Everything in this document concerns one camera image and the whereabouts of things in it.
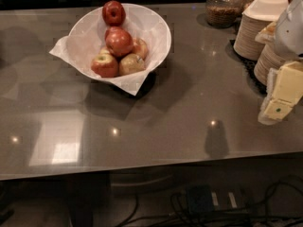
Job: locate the red-yellow apple right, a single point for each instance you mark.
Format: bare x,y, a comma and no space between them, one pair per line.
140,48

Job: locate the red apple top centre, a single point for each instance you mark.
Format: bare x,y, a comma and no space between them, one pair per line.
118,41

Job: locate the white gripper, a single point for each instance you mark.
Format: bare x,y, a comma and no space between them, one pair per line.
290,37

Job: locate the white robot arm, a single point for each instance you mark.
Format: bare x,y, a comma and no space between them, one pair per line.
288,36

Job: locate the red-green apple front left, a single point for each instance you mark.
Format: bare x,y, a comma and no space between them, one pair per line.
105,65

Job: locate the red apple on rim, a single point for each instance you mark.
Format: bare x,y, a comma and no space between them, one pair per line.
113,13

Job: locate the white paper liner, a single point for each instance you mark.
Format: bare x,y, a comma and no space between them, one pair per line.
72,52

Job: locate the white bowl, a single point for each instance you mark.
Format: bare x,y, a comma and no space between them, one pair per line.
148,26

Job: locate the stack of paper plates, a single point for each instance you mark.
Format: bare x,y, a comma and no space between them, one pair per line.
245,44

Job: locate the glass jar with grains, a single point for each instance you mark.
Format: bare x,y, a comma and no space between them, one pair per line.
222,13

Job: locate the black power adapter box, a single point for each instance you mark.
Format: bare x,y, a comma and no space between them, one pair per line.
199,199

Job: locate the black mat under plates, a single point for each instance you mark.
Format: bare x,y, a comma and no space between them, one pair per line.
253,82

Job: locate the yellow-green apple front right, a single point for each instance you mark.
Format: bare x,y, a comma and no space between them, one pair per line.
130,64

